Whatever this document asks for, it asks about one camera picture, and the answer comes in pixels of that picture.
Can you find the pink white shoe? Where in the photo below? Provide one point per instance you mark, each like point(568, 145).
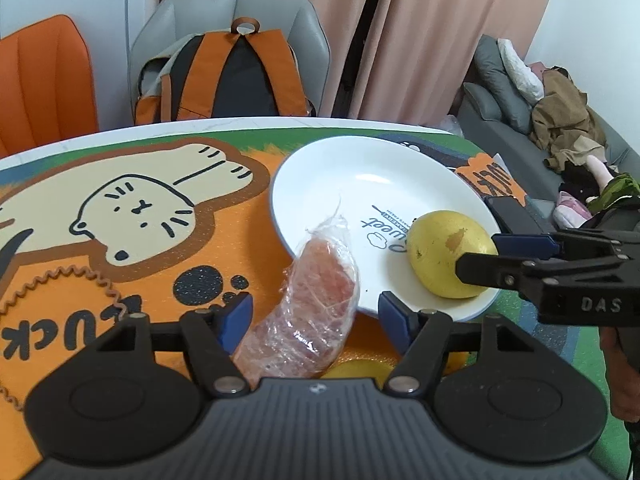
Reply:
point(569, 212)

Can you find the grey sofa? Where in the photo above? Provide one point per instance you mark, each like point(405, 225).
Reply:
point(494, 115)

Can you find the colourful cartoon table mat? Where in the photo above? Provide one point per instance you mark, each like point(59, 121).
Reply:
point(169, 223)

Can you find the white ceramic plate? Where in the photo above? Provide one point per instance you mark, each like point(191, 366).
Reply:
point(375, 188)

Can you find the grey chair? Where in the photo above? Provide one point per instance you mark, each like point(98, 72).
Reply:
point(296, 19)

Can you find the large pomelo segment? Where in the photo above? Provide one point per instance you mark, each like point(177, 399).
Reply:
point(304, 334)

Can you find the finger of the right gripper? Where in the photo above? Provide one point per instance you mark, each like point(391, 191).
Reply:
point(502, 272)
point(528, 246)

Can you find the black smartphone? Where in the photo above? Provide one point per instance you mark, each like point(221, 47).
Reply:
point(514, 218)

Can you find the yellow pear with brown spot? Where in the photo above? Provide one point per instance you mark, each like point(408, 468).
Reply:
point(436, 241)

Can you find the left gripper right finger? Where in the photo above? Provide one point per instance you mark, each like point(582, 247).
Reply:
point(422, 340)

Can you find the orange chair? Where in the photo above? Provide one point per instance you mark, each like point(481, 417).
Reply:
point(47, 90)

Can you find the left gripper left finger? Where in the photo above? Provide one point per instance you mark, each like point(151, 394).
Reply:
point(210, 337)

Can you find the yellow pear with stem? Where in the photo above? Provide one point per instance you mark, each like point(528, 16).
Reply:
point(360, 368)

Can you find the brown clothes pile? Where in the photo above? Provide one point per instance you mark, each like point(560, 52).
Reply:
point(565, 128)

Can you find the pink curtain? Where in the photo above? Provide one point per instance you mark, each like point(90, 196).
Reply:
point(404, 60)

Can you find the orange black backpack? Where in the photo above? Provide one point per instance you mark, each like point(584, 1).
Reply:
point(239, 72)

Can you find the right hand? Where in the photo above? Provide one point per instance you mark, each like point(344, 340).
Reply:
point(623, 381)

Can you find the white pillow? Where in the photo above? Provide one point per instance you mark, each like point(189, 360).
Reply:
point(527, 82)

